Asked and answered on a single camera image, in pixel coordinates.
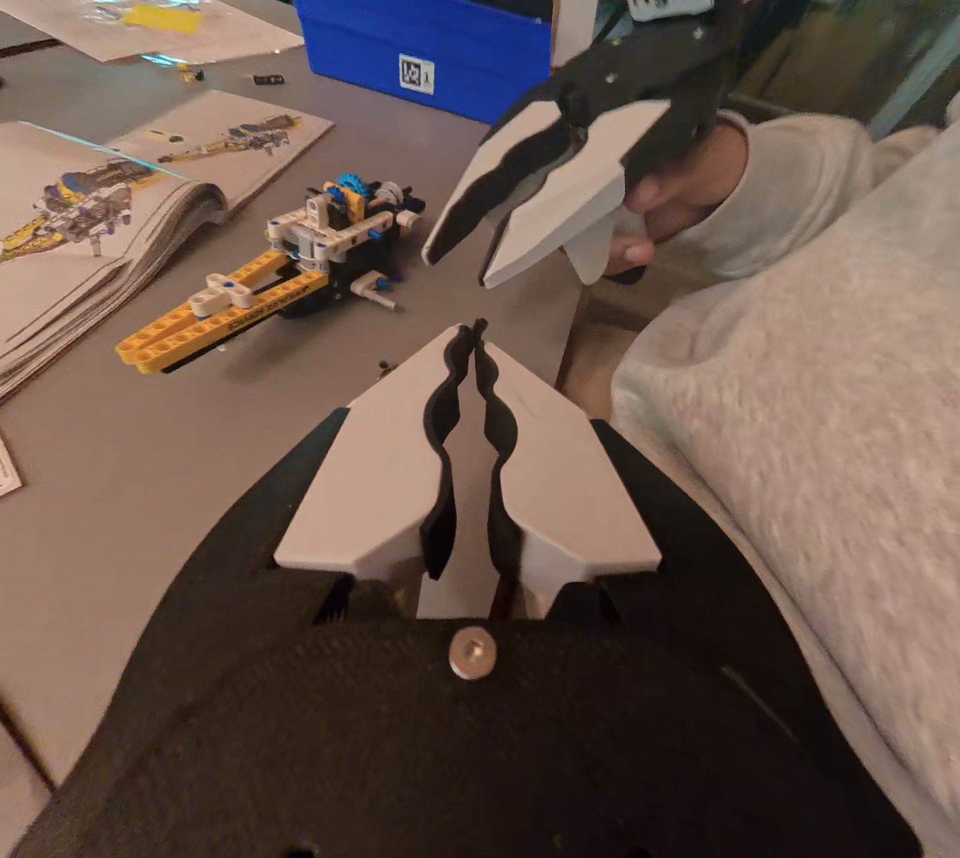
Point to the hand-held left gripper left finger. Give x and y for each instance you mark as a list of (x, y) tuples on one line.
[(375, 498)]

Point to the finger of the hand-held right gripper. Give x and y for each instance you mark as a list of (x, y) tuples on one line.
[(570, 198), (487, 176)]

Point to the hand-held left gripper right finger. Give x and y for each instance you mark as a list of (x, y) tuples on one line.
[(570, 498)]

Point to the yellow and white lego model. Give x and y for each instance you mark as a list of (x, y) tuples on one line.
[(225, 318)]

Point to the person's right forearm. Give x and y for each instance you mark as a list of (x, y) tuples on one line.
[(795, 191)]

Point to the lego instruction booklet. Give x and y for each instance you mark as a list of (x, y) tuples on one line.
[(75, 258)]

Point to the person's right hand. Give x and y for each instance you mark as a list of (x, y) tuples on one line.
[(690, 191)]

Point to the blue plastic bin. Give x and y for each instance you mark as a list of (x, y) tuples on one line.
[(360, 33)]

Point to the small black brick pin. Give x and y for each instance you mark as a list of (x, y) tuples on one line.
[(268, 80)]

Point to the person's light grey sweatshirt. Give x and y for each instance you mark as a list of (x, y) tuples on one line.
[(825, 461)]

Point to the plastic bag with yellow parts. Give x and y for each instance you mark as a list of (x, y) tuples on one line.
[(90, 18)]

